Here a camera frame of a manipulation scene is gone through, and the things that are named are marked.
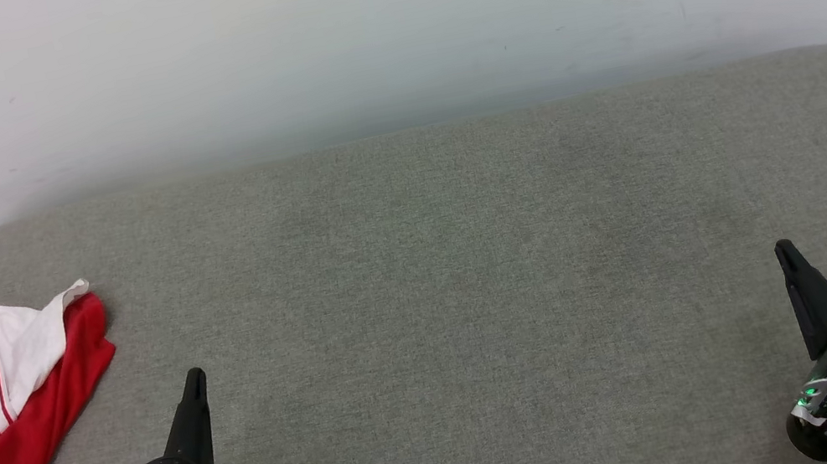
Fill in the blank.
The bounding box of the grey fabric sofa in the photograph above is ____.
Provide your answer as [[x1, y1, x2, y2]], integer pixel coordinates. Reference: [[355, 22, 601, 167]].
[[0, 42, 827, 464]]

